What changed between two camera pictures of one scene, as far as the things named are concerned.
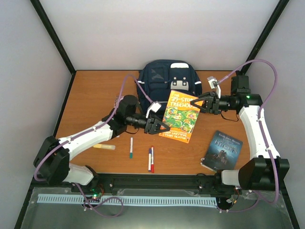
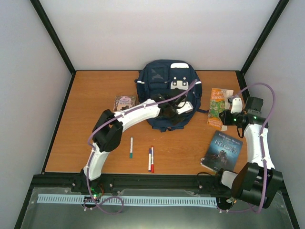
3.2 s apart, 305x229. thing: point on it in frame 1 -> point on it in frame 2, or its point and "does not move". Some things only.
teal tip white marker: (131, 149) does not move
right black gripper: (212, 102) -> (226, 120)
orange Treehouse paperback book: (180, 117) -> (218, 102)
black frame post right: (263, 36) does not move
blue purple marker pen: (149, 159) does not move
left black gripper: (151, 126) -> (177, 121)
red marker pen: (152, 165) does not move
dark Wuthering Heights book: (222, 152) does not move
